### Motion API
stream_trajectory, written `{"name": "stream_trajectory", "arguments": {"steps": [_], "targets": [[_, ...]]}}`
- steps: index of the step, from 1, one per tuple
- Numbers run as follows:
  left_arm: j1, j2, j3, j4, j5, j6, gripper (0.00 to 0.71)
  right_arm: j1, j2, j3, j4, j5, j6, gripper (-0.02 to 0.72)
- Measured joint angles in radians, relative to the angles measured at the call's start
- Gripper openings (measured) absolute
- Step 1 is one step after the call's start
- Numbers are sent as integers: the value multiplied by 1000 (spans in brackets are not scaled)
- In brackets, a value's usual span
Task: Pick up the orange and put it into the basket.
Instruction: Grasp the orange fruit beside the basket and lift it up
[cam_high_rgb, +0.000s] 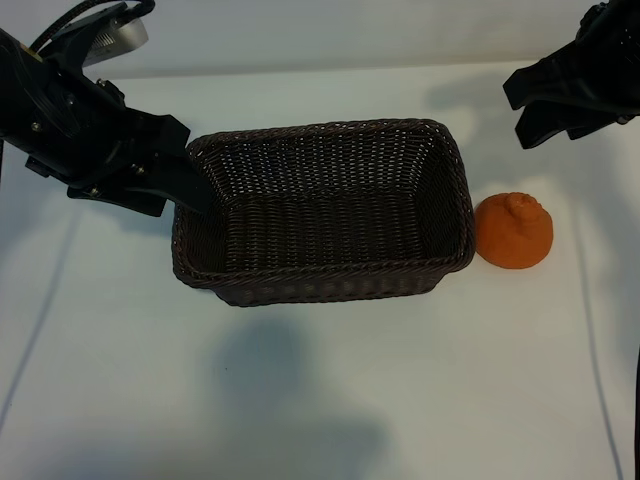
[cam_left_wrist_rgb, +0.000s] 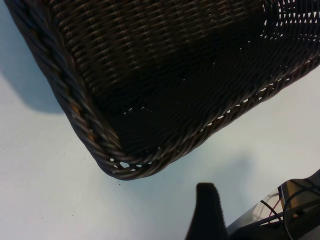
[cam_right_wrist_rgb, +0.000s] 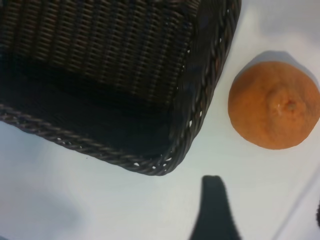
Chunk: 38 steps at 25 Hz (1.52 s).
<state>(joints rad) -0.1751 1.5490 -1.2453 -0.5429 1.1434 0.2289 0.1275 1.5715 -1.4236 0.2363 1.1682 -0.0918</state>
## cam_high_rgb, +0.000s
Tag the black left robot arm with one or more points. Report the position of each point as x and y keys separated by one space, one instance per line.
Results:
x=12 y=75

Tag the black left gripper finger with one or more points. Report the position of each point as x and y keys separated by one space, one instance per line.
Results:
x=180 y=180
x=130 y=200

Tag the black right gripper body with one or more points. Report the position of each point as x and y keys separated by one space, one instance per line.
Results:
x=615 y=75

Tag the dark brown wicker basket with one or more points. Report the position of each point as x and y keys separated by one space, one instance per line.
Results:
x=325 y=230

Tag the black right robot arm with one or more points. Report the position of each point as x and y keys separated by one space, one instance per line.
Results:
x=625 y=12

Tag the orange fruit with knobbly top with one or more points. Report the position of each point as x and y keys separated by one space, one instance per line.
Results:
x=515 y=235

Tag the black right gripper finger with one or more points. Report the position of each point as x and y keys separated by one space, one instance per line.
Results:
x=550 y=125
x=545 y=75

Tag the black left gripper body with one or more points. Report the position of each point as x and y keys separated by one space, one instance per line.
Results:
x=90 y=135

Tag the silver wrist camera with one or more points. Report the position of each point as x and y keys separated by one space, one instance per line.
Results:
x=122 y=37

